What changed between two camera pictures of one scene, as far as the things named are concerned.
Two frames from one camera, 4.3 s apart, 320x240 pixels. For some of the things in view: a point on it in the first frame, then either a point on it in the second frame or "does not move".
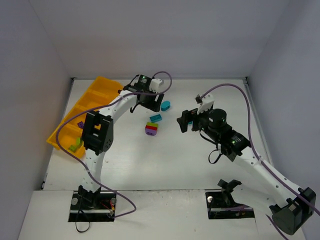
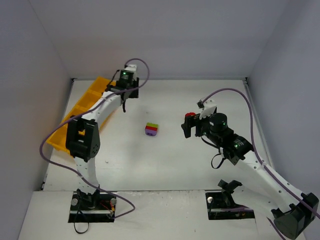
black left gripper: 153,103 -> 133,89
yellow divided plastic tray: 100,91 does not move
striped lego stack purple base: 151,128 does not move
